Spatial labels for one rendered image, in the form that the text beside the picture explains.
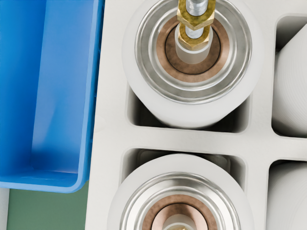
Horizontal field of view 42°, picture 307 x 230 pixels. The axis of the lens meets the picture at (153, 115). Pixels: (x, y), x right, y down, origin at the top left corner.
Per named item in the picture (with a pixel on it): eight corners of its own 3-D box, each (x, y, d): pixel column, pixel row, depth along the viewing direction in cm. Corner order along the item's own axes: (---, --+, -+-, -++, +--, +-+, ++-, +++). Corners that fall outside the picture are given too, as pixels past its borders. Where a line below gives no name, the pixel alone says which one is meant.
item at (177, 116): (210, 32, 44) (230, -47, 26) (247, 111, 43) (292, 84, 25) (131, 67, 45) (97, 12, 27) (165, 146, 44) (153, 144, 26)
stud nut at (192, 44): (203, 14, 23) (204, 9, 22) (215, 40, 23) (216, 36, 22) (172, 28, 23) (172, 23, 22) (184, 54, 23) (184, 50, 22)
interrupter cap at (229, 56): (221, -26, 27) (223, -30, 26) (270, 77, 26) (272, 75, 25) (118, 20, 27) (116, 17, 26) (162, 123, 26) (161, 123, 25)
